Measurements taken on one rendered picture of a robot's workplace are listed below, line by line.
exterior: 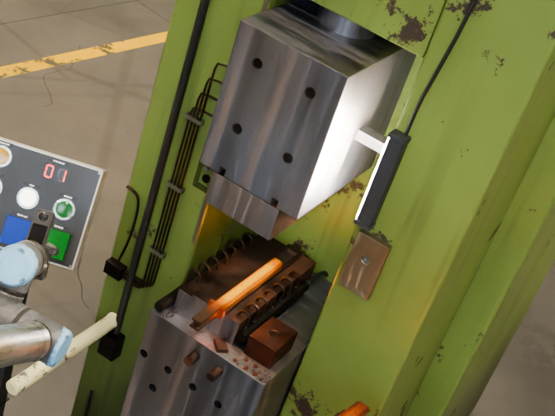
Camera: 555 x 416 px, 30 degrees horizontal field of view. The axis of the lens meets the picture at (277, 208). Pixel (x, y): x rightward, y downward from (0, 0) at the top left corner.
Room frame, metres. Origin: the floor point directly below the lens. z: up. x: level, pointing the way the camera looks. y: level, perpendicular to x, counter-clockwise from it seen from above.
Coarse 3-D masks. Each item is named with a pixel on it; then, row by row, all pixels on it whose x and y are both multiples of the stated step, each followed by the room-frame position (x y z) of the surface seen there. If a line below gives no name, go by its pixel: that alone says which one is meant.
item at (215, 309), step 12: (276, 264) 2.44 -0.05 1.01; (252, 276) 2.35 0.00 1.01; (264, 276) 2.37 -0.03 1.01; (240, 288) 2.28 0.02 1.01; (216, 300) 2.19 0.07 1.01; (228, 300) 2.21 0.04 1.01; (204, 312) 2.12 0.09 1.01; (216, 312) 2.16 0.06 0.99; (192, 324) 2.09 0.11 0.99; (204, 324) 2.10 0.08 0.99
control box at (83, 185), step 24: (0, 144) 2.28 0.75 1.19; (24, 144) 2.33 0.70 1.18; (0, 168) 2.25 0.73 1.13; (24, 168) 2.27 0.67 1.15; (48, 168) 2.28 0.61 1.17; (72, 168) 2.29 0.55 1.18; (96, 168) 2.31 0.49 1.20; (0, 192) 2.22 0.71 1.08; (48, 192) 2.25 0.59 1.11; (72, 192) 2.26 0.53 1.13; (96, 192) 2.28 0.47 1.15; (0, 216) 2.20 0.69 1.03; (24, 216) 2.21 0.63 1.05; (72, 216) 2.23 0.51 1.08; (72, 240) 2.21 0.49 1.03; (72, 264) 2.18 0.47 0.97
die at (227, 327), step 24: (264, 240) 2.58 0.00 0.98; (240, 264) 2.41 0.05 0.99; (264, 264) 2.43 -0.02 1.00; (288, 264) 2.47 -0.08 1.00; (312, 264) 2.52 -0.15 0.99; (192, 288) 2.24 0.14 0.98; (216, 288) 2.26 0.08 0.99; (264, 288) 2.33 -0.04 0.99; (288, 288) 2.40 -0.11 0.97; (192, 312) 2.20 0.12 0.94
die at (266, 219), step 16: (208, 192) 2.22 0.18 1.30; (224, 192) 2.21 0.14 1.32; (240, 192) 2.19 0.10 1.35; (336, 192) 2.48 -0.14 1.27; (224, 208) 2.20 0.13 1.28; (240, 208) 2.18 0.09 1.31; (256, 208) 2.17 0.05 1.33; (272, 208) 2.15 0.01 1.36; (256, 224) 2.16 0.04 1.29; (272, 224) 2.15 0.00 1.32; (288, 224) 2.23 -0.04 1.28
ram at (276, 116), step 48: (240, 48) 2.23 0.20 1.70; (288, 48) 2.19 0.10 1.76; (336, 48) 2.26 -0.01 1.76; (384, 48) 2.36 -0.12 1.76; (240, 96) 2.22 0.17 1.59; (288, 96) 2.17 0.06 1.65; (336, 96) 2.13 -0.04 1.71; (384, 96) 2.40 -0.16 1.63; (240, 144) 2.20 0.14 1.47; (288, 144) 2.16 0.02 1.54; (336, 144) 2.20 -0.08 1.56; (384, 144) 2.28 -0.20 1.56; (288, 192) 2.14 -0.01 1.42
